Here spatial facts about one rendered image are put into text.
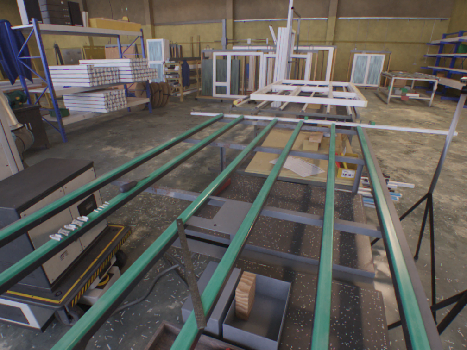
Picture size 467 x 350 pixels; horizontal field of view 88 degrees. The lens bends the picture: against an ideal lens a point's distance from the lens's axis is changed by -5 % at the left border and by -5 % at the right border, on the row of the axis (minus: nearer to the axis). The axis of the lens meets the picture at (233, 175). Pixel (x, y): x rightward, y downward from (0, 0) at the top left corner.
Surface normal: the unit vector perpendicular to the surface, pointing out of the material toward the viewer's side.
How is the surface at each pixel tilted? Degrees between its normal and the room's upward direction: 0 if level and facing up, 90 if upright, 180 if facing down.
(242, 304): 90
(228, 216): 0
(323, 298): 0
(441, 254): 0
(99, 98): 90
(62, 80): 90
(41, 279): 90
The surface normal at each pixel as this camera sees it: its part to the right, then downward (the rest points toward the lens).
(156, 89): -0.71, 0.13
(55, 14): 0.89, 0.19
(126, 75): -0.34, 0.40
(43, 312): 0.99, 0.07
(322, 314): 0.00, -0.90
